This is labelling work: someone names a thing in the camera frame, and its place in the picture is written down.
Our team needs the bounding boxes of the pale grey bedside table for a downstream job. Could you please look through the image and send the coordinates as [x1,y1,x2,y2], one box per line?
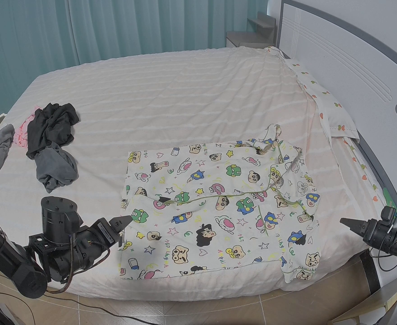
[225,11,277,48]

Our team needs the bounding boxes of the pink garment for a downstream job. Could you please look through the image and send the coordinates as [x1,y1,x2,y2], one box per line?
[13,105,38,148]

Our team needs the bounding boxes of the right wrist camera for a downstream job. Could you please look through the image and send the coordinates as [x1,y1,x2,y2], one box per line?
[380,206,397,229]

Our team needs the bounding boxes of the white printed pyjama top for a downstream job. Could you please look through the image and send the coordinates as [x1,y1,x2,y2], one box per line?
[118,124,321,284]

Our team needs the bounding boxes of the blue-green curtain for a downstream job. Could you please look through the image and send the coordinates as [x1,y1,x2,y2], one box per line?
[0,0,270,124]

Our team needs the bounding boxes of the white printed pillow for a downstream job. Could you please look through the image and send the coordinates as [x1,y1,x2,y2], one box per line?
[283,58,360,139]

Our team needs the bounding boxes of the dark grey garment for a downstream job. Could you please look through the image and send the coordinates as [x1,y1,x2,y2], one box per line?
[34,144,79,194]

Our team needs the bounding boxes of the bed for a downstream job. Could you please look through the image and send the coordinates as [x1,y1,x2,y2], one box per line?
[0,0,397,299]

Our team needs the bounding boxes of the black garment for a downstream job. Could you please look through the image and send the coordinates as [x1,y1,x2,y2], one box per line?
[26,102,81,160]

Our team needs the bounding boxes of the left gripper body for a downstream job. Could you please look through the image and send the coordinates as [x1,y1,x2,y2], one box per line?
[48,216,126,282]

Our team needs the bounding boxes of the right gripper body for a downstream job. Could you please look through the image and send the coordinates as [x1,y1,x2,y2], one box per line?
[362,218,397,256]

